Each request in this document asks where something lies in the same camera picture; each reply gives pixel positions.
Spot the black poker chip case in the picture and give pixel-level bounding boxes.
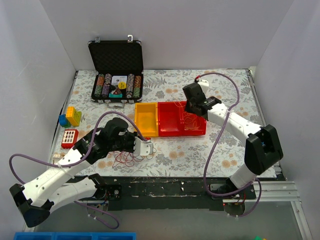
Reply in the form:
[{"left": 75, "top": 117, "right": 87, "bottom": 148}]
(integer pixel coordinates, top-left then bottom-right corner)
[{"left": 88, "top": 35, "right": 144, "bottom": 108}]

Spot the red white toy brick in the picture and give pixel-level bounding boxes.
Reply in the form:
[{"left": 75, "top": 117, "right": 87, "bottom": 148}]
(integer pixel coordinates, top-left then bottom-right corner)
[{"left": 61, "top": 129, "right": 79, "bottom": 149}]

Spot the green object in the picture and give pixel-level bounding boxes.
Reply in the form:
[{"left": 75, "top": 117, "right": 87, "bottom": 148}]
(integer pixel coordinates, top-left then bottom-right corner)
[{"left": 253, "top": 236, "right": 267, "bottom": 240}]

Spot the right red plastic bin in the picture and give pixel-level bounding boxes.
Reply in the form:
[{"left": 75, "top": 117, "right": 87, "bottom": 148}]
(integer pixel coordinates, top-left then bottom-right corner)
[{"left": 179, "top": 101, "right": 207, "bottom": 136}]

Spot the yellow plastic bin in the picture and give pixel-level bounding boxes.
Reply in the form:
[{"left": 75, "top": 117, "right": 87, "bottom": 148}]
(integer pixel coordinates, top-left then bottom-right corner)
[{"left": 134, "top": 102, "right": 159, "bottom": 138}]

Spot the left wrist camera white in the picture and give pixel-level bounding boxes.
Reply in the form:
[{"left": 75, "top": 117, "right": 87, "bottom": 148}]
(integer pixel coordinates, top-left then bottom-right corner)
[{"left": 133, "top": 136, "right": 154, "bottom": 157}]

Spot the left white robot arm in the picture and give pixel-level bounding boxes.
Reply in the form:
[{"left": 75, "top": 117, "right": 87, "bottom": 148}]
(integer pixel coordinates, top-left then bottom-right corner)
[{"left": 9, "top": 117, "right": 138, "bottom": 228}]

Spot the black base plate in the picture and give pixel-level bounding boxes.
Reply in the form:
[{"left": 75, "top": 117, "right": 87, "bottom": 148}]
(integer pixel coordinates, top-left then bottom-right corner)
[{"left": 77, "top": 172, "right": 257, "bottom": 212}]

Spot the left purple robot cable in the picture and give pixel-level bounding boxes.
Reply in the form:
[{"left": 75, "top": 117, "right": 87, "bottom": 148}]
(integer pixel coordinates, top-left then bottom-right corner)
[{"left": 9, "top": 111, "right": 148, "bottom": 230}]

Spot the yellow green blue brick stack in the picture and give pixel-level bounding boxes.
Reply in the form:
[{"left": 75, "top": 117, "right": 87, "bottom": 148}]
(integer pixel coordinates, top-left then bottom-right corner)
[{"left": 58, "top": 106, "right": 82, "bottom": 128}]

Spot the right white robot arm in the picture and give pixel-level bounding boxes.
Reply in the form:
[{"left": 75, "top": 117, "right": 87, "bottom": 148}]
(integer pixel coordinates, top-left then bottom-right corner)
[{"left": 182, "top": 82, "right": 284, "bottom": 199}]

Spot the red cable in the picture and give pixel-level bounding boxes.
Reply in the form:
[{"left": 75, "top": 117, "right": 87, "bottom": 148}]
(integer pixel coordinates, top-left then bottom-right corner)
[{"left": 111, "top": 149, "right": 141, "bottom": 169}]

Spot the middle red plastic bin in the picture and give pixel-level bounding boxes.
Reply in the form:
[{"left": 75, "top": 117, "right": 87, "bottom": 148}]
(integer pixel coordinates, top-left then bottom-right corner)
[{"left": 157, "top": 101, "right": 186, "bottom": 137}]

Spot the blue tray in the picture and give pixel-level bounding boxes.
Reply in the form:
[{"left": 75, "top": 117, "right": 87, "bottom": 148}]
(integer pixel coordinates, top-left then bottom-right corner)
[{"left": 13, "top": 232, "right": 137, "bottom": 240}]

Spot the red plastic bin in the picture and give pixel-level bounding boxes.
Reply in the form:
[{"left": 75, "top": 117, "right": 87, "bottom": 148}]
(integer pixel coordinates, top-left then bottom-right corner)
[
  {"left": 179, "top": 101, "right": 207, "bottom": 136},
  {"left": 157, "top": 101, "right": 186, "bottom": 137}
]

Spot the yellow cable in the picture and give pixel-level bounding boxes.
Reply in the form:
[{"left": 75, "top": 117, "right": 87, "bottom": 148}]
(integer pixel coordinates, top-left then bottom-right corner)
[{"left": 173, "top": 101, "right": 205, "bottom": 131}]

